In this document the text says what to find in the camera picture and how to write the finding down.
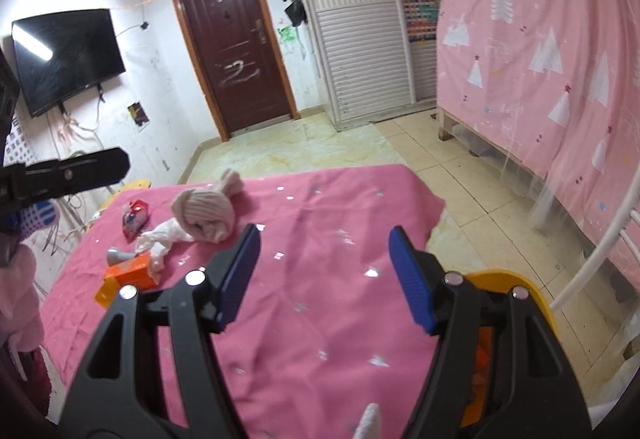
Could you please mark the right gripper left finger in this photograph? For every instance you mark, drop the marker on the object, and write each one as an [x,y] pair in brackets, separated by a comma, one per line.
[244,257]

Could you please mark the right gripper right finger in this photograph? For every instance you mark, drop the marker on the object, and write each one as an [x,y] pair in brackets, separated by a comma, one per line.
[412,278]

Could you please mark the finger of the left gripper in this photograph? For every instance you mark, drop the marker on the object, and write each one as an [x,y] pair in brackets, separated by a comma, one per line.
[41,215]

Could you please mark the orange cardboard box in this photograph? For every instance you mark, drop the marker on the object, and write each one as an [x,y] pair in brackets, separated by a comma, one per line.
[135,271]

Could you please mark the white gloved hand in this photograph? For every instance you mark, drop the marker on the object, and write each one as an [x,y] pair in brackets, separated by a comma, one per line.
[370,426]

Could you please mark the beige knit hat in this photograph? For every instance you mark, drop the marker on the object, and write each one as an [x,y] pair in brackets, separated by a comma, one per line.
[206,213]

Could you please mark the yellow plastic bin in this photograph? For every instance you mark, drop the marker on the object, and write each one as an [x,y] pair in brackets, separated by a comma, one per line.
[492,375]

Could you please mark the red snack wrapper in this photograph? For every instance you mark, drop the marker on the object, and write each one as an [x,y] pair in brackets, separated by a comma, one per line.
[134,219]

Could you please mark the pink star bed sheet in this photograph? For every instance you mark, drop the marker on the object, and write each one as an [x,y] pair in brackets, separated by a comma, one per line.
[324,329]

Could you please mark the white louvered wardrobe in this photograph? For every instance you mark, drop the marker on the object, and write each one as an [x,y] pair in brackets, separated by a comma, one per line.
[371,71]

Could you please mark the dark brown door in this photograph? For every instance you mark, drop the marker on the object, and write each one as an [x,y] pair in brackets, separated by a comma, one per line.
[236,57]

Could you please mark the pink tree pattern curtain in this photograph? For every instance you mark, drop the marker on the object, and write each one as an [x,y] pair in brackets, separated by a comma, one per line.
[554,84]

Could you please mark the wall mounted black television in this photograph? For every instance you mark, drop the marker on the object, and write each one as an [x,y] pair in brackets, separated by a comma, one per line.
[60,54]

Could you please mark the colourful wall chart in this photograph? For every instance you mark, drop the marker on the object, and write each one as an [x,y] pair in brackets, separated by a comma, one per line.
[421,18]

